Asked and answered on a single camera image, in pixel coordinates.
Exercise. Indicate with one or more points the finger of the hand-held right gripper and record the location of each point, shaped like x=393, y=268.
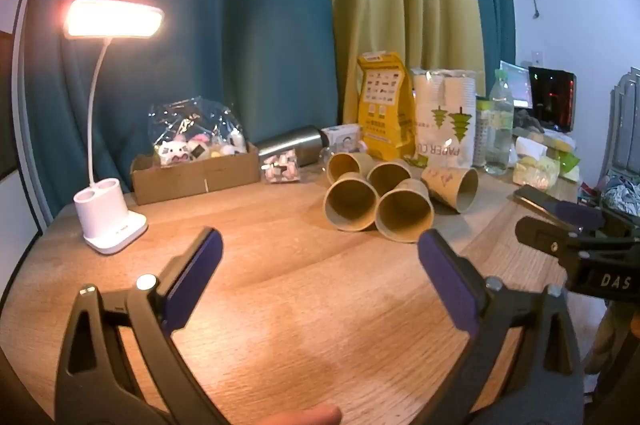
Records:
x=550, y=241
x=575, y=214

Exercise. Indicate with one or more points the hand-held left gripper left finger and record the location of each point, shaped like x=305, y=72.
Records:
x=195, y=277

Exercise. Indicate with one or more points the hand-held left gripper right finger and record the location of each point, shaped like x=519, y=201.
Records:
x=445, y=277

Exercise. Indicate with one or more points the brown printed paper cup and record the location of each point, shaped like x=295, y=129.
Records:
x=450, y=186

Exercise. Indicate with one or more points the person's left hand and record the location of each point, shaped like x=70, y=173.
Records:
x=315, y=417

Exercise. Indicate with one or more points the crumpled silver bag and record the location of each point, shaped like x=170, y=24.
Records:
x=622, y=195

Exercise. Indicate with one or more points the green snack packet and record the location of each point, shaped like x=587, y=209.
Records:
x=567, y=160

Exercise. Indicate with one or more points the yellow snack packet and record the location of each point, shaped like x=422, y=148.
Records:
x=535, y=172

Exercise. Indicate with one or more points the brown cardboard box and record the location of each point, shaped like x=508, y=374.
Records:
x=192, y=180

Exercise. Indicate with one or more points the grey chair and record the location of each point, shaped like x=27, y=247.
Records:
x=625, y=130

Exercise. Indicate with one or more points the clear plastic water bottle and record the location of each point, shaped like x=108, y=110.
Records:
x=500, y=130

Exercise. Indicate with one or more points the white desk lamp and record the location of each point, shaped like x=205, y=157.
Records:
x=102, y=207

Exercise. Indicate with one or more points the black computer case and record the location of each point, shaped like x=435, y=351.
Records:
x=552, y=97

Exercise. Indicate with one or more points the clear jar with green lid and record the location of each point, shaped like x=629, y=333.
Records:
x=481, y=135

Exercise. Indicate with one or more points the clear bag of plush toys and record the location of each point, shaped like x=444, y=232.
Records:
x=177, y=150

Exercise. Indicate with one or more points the small clear candy box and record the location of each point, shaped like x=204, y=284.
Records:
x=281, y=167

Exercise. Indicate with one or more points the computer monitor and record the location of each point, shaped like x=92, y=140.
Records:
x=515, y=85

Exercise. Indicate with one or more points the sleeve of white paper cups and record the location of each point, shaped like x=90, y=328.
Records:
x=442, y=130

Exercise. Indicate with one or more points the stainless steel bottle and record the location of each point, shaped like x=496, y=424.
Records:
x=290, y=141

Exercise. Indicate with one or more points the small white printed box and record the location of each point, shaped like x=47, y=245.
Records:
x=345, y=136

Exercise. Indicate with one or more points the yellow standing pouch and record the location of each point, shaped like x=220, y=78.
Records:
x=386, y=105

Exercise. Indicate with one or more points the narrow teal curtain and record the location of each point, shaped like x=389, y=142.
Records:
x=492, y=5

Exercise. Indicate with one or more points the wide teal curtain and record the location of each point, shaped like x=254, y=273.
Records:
x=225, y=30

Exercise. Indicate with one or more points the white wall socket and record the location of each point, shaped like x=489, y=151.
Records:
x=537, y=57

